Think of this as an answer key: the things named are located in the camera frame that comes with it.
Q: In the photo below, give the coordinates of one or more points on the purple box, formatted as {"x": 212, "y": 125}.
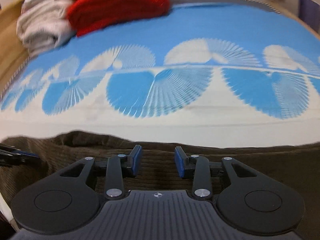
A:
{"x": 309, "y": 13}

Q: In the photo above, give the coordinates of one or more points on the wooden headboard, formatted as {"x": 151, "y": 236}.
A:
{"x": 13, "y": 53}

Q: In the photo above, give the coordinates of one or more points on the dark brown corduroy pants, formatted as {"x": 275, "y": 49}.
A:
{"x": 294, "y": 166}

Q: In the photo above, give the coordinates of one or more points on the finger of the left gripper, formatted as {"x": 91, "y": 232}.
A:
{"x": 11, "y": 156}

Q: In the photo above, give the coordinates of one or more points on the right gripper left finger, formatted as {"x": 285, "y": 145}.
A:
{"x": 71, "y": 197}

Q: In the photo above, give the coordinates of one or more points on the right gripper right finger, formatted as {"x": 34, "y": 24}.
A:
{"x": 249, "y": 201}

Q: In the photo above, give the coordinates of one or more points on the red folded blanket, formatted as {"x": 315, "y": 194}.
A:
{"x": 86, "y": 16}

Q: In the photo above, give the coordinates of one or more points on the cream folded quilt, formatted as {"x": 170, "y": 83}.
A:
{"x": 45, "y": 26}

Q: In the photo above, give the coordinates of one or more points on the blue white patterned bedsheet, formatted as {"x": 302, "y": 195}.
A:
{"x": 209, "y": 74}

